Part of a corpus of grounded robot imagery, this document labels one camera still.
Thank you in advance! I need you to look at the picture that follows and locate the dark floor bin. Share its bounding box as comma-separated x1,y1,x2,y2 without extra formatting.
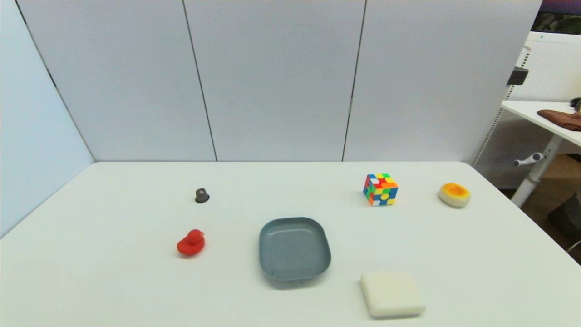
548,193,581,242

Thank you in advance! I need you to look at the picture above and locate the white square foam block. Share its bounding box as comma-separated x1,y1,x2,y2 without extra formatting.
360,271,427,319

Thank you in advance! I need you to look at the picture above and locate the yellow egg tart toy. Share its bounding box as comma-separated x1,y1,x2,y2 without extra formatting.
438,183,472,208

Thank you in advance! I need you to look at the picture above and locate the red rubber duck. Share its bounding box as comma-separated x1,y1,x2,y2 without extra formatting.
177,229,206,258

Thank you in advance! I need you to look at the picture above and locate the grey square plate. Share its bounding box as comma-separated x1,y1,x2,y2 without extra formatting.
259,217,332,282

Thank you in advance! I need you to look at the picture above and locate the brown cloth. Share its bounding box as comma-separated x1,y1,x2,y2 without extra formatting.
537,109,581,132

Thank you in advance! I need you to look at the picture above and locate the multicoloured puzzle cube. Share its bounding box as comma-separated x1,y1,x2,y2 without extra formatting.
363,173,399,207

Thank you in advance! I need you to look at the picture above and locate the white side desk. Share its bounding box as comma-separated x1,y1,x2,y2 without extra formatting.
501,100,581,208

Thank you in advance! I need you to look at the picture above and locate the white pegboard panel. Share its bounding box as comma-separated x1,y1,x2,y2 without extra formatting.
471,31,581,189

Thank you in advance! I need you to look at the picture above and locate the black clamp bracket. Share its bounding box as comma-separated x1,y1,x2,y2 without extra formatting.
507,67,529,86

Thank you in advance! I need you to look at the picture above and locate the white desk crank handle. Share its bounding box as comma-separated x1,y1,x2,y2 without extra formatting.
513,153,545,167

